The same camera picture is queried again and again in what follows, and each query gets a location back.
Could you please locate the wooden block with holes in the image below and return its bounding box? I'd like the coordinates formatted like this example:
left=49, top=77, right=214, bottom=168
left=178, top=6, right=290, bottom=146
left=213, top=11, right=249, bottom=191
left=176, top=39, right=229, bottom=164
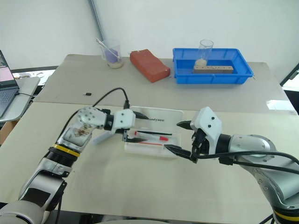
left=193, top=65, right=235, bottom=74

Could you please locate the clear glass beaker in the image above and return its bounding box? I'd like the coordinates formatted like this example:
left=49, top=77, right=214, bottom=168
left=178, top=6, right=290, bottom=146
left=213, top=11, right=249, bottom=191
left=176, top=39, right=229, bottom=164
left=100, top=38, right=125, bottom=69

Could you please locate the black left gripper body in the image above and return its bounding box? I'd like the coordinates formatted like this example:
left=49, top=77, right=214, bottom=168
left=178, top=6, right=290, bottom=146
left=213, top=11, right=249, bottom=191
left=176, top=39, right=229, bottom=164
left=116, top=127, right=131, bottom=143

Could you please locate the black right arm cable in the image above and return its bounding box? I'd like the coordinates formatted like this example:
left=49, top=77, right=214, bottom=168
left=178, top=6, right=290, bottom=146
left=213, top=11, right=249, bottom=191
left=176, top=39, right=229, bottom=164
left=195, top=151, right=299, bottom=175

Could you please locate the black pen with red end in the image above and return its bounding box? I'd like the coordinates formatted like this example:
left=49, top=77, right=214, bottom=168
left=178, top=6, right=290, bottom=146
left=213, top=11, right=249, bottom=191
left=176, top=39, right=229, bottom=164
left=134, top=131, right=173, bottom=137

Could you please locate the brown cardboard box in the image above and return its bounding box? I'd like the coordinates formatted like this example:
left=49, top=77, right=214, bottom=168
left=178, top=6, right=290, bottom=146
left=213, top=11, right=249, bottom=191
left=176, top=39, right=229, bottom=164
left=0, top=119, right=15, bottom=146

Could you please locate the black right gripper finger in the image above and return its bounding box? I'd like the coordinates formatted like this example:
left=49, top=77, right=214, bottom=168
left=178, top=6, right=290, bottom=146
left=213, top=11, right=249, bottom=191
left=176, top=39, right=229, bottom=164
left=164, top=144, right=192, bottom=161
left=176, top=120, right=192, bottom=131

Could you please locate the blue plastic bin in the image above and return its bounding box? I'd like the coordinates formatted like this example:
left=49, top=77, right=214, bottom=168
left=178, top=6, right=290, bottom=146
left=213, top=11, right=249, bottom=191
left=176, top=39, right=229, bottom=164
left=172, top=48, right=255, bottom=85

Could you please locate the red brick block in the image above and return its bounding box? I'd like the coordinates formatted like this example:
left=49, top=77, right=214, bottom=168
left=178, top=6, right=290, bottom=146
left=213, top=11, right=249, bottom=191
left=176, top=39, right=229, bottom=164
left=129, top=49, right=171, bottom=84

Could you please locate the grey side table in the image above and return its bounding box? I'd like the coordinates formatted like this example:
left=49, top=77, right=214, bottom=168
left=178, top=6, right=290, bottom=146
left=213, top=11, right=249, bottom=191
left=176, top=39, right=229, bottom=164
left=0, top=77, right=41, bottom=123

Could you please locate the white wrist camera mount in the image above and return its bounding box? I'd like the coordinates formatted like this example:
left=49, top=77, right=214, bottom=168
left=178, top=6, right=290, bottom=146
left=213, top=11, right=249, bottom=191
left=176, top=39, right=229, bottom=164
left=190, top=106, right=223, bottom=155
left=111, top=109, right=136, bottom=136

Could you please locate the tall clear glass cup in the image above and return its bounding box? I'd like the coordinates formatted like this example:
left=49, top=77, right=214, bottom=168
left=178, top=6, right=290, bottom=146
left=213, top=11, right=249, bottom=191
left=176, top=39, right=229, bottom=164
left=198, top=39, right=214, bottom=68

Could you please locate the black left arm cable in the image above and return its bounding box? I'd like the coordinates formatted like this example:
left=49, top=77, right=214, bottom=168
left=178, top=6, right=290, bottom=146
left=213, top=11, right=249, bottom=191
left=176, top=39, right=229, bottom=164
left=57, top=87, right=130, bottom=142

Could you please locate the grey laptop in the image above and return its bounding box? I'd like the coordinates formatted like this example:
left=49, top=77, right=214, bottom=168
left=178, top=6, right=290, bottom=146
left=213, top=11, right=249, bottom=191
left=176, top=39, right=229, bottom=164
left=0, top=49, right=21, bottom=118

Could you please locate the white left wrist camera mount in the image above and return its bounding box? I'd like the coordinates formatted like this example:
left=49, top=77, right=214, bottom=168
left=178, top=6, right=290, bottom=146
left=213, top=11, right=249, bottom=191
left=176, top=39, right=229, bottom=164
left=111, top=109, right=136, bottom=136

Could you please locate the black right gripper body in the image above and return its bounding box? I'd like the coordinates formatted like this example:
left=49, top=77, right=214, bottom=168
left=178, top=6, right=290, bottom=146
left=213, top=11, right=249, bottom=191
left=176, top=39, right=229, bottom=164
left=190, top=129, right=211, bottom=164

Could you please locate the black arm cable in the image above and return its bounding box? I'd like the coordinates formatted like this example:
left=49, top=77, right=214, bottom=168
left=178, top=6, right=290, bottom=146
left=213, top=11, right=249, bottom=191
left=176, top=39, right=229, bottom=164
left=195, top=151, right=299, bottom=175
left=57, top=87, right=130, bottom=142

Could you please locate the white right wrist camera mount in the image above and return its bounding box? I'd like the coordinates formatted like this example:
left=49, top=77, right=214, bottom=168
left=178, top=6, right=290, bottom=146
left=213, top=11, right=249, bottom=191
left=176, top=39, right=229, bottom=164
left=190, top=106, right=223, bottom=155

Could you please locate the black laptop cable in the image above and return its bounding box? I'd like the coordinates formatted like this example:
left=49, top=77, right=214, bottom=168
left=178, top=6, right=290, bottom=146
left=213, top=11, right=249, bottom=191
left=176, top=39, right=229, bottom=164
left=16, top=91, right=36, bottom=98

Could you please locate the black metal frame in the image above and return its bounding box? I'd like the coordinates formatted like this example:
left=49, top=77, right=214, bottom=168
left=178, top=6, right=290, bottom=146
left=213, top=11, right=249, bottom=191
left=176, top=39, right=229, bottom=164
left=279, top=62, right=299, bottom=87

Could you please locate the clear plastic pencil case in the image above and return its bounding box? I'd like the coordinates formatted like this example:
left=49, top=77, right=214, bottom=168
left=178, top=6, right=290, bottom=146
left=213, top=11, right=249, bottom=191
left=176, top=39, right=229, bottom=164
left=123, top=105, right=185, bottom=160

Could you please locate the glass stirring rod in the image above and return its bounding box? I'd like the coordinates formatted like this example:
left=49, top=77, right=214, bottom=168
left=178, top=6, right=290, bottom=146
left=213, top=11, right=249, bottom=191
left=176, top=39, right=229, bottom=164
left=95, top=37, right=121, bottom=59

